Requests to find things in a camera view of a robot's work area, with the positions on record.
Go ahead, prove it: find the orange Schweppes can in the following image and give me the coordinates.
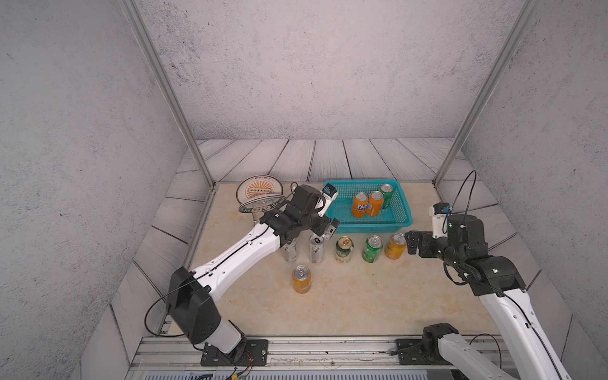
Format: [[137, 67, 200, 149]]
[[385, 233, 407, 261]]

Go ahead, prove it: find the green white gold-top can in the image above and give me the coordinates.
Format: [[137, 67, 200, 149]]
[[335, 236, 354, 263]]

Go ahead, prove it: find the orange Fanta can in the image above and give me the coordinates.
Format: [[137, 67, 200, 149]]
[[351, 192, 368, 218]]

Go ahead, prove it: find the silver white drink can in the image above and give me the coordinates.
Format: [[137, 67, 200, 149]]
[[283, 239, 299, 263]]

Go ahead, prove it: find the green soda can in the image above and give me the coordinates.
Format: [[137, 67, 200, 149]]
[[362, 235, 383, 264]]

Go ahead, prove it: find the orange can silver top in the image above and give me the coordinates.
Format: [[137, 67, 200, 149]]
[[367, 190, 384, 217]]

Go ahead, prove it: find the orange yellow can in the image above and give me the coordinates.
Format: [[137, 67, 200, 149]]
[[291, 265, 311, 294]]

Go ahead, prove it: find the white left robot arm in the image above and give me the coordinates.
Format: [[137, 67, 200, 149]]
[[160, 185, 340, 363]]

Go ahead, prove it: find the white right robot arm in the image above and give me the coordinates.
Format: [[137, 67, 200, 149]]
[[393, 212, 570, 379]]

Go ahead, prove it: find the teal plastic basket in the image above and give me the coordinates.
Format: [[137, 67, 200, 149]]
[[323, 179, 413, 234]]

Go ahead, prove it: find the green rimmed white plate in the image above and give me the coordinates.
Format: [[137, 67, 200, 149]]
[[238, 193, 286, 213]]

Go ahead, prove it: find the orange sunburst plate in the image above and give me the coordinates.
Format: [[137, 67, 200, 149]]
[[236, 175, 283, 204]]

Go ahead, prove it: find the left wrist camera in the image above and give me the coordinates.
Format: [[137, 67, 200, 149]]
[[315, 184, 338, 217]]

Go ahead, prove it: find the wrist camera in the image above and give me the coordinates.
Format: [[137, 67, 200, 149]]
[[315, 184, 338, 217], [429, 202, 451, 239]]

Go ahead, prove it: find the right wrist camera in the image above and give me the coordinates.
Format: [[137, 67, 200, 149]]
[[429, 202, 451, 239]]

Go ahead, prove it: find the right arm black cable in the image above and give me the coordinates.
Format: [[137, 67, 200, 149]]
[[441, 169, 478, 234]]

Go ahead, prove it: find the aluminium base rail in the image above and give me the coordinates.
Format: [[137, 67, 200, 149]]
[[126, 336, 465, 379]]

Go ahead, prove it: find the left aluminium frame post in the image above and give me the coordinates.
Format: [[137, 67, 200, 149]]
[[118, 0, 215, 188]]

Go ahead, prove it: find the aluminium frame post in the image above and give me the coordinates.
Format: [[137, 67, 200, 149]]
[[432, 0, 540, 188], [118, 0, 215, 188]]

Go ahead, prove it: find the right aluminium frame post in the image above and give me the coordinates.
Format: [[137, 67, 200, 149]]
[[432, 0, 540, 188]]

